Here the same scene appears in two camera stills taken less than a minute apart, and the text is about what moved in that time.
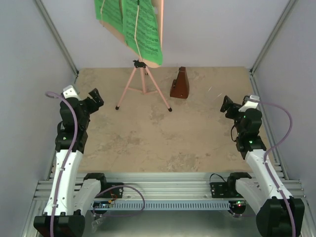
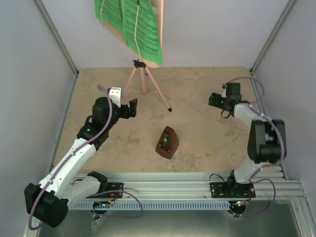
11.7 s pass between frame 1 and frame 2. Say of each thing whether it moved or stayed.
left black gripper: moved
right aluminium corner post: stayed
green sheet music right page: stayed
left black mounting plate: stayed
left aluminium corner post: stayed
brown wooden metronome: moved
